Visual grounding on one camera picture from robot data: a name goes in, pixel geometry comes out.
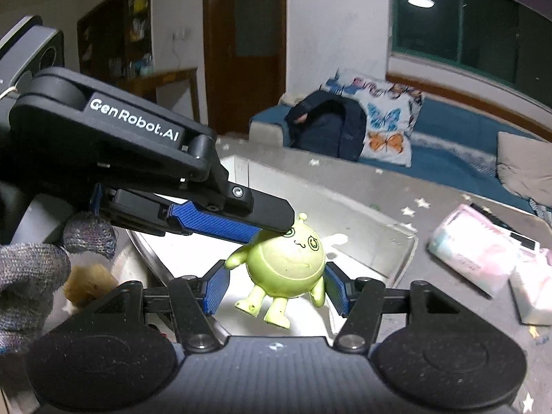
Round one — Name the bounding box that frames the brown wooden door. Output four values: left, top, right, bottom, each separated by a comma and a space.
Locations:
203, 0, 289, 135

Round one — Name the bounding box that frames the tan plush toy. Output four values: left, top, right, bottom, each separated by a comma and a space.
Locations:
64, 264, 119, 313

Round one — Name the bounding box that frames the blue sofa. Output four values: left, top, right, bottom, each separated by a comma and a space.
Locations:
249, 90, 552, 225

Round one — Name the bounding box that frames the green round toy figure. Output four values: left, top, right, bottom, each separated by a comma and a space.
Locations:
224, 212, 327, 328

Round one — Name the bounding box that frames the white cardboard box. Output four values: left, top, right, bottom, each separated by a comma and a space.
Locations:
125, 153, 420, 346

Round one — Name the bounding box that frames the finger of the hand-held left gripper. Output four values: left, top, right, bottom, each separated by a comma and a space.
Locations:
183, 135, 299, 232
88, 183, 264, 244

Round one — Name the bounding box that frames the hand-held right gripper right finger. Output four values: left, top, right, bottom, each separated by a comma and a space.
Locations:
323, 263, 449, 352

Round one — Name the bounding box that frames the grey star-print blanket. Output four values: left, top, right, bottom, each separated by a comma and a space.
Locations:
216, 136, 552, 414

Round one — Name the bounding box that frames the wooden desk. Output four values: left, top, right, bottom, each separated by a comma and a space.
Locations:
116, 67, 200, 124

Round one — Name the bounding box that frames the grey pillow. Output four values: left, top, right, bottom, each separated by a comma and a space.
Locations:
496, 131, 552, 208

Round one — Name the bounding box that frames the person's left hand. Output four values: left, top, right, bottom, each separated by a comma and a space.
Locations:
0, 211, 118, 354

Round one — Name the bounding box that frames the butterfly print pillow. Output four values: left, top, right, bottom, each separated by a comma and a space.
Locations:
321, 68, 425, 168

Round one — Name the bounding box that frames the pink tissue pack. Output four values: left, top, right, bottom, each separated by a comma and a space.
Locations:
427, 204, 520, 298
509, 248, 552, 326

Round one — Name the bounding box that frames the dark blue backpack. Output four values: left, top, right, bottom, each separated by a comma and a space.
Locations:
285, 90, 369, 162

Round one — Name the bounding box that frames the wooden bookshelf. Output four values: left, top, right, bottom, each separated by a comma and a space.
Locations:
77, 0, 154, 91

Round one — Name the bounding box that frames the white cloth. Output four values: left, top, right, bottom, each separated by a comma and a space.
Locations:
278, 92, 313, 106

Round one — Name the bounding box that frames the blue patterned cloth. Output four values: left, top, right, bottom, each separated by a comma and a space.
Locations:
528, 197, 552, 227

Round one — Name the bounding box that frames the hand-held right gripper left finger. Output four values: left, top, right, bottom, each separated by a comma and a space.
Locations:
92, 261, 236, 352

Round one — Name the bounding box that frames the dark window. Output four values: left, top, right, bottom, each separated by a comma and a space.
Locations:
390, 0, 552, 104

